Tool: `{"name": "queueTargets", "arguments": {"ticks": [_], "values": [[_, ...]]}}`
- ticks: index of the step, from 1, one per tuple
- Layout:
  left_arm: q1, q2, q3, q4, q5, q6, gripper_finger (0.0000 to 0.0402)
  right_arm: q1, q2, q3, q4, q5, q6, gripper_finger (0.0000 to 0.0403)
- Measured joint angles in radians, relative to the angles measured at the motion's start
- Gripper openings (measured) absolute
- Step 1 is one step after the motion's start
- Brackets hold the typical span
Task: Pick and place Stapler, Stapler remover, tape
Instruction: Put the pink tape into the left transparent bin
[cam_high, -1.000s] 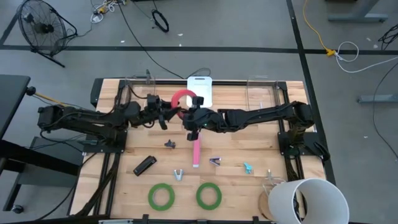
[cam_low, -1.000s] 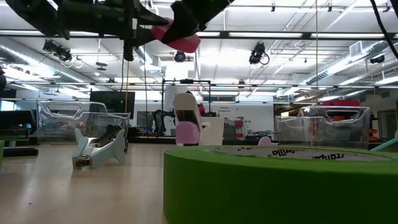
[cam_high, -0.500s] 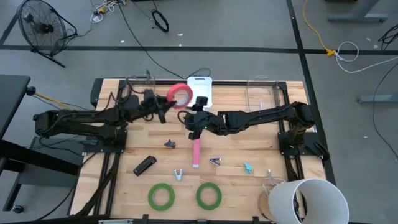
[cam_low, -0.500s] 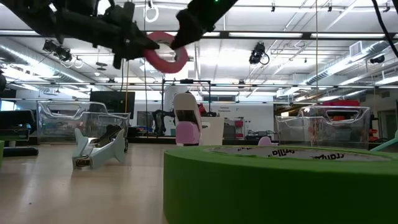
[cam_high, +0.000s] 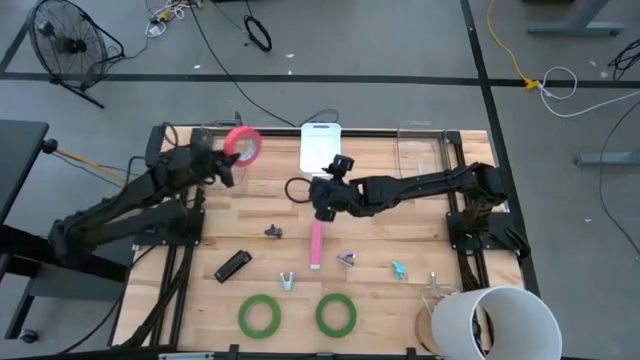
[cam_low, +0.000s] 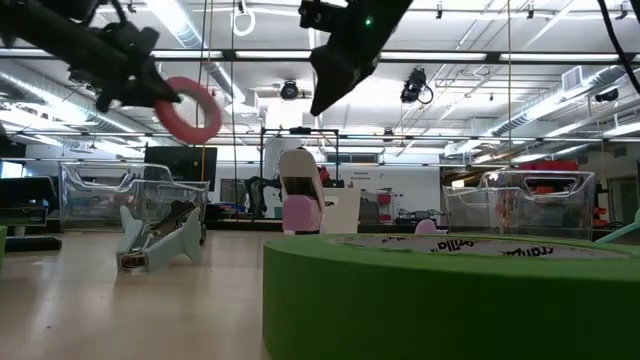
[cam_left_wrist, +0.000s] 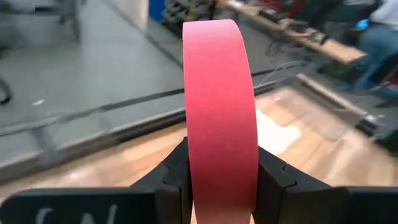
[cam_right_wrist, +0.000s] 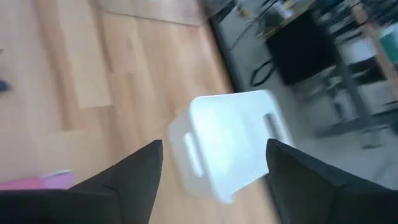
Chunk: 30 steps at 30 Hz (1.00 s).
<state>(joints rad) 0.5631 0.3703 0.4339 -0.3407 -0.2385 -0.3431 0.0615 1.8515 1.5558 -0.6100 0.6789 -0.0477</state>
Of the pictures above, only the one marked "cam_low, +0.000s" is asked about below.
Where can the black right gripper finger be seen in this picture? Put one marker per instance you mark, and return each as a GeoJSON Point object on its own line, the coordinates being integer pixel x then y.
{"type": "Point", "coordinates": [335, 75]}

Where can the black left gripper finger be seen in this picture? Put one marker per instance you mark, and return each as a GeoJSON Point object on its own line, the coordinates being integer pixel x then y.
{"type": "Point", "coordinates": [162, 92]}

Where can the pink tape roll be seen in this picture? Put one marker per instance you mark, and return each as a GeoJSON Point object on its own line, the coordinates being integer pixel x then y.
{"type": "Point", "coordinates": [192, 136]}

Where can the pink and white stapler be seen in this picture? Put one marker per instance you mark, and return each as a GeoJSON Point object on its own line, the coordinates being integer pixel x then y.
{"type": "Point", "coordinates": [300, 210]}

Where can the light blue staple remover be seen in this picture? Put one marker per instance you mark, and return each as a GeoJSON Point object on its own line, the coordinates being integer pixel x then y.
{"type": "Point", "coordinates": [175, 242]}

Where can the green tape roll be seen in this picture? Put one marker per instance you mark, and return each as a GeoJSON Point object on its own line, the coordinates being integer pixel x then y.
{"type": "Point", "coordinates": [400, 300]}

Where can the black background robot arm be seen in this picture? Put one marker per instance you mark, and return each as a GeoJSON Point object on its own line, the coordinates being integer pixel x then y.
{"type": "Point", "coordinates": [257, 195]}

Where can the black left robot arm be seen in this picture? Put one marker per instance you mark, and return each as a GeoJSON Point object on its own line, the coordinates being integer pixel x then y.
{"type": "Point", "coordinates": [60, 40]}

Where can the pink staple remover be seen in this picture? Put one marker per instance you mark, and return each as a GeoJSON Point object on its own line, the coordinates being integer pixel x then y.
{"type": "Point", "coordinates": [429, 228]}

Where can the black ceiling spotlight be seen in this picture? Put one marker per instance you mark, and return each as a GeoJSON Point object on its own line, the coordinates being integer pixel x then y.
{"type": "Point", "coordinates": [289, 90]}

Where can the black monitor screen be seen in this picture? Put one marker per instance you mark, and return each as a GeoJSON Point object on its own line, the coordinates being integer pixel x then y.
{"type": "Point", "coordinates": [180, 167]}

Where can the clear plastic bin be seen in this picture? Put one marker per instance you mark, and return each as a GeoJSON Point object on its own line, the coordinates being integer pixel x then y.
{"type": "Point", "coordinates": [500, 210]}
{"type": "Point", "coordinates": [95, 200]}

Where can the metal shelf cart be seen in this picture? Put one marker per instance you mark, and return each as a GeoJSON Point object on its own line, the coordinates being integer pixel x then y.
{"type": "Point", "coordinates": [377, 205]}

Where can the green plastic item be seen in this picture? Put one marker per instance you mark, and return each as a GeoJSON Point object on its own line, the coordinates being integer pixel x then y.
{"type": "Point", "coordinates": [2, 245]}

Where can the red storage bin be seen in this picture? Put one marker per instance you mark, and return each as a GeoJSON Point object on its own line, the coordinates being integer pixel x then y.
{"type": "Point", "coordinates": [550, 165]}

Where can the teal plastic tool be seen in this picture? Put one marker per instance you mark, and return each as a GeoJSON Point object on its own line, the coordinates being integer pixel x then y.
{"type": "Point", "coordinates": [622, 231]}

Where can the silver ventilation duct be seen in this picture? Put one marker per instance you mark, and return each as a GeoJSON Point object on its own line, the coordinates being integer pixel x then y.
{"type": "Point", "coordinates": [185, 30]}

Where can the black metal frame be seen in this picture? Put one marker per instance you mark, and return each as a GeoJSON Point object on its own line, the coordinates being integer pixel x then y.
{"type": "Point", "coordinates": [261, 170]}

